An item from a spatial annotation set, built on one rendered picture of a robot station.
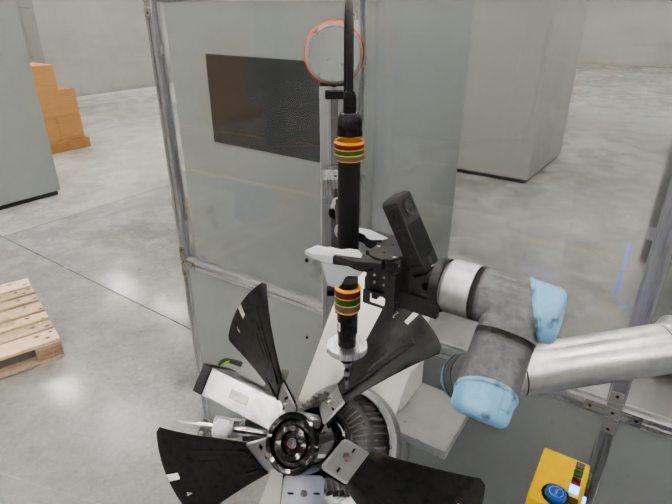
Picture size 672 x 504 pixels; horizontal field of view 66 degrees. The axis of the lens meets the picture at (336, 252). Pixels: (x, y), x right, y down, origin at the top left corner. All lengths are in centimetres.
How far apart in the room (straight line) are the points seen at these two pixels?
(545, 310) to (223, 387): 91
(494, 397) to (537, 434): 114
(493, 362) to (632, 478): 118
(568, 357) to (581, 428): 92
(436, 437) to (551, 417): 36
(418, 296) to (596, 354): 27
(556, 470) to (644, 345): 52
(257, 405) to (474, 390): 75
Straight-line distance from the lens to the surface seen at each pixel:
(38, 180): 673
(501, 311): 67
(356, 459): 110
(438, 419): 167
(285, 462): 109
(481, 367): 66
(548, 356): 82
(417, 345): 101
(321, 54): 142
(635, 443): 173
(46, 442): 314
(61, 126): 902
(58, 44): 1429
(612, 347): 85
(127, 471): 283
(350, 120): 73
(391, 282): 73
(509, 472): 193
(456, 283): 69
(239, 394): 135
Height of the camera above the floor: 199
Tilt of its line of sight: 26 degrees down
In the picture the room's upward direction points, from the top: straight up
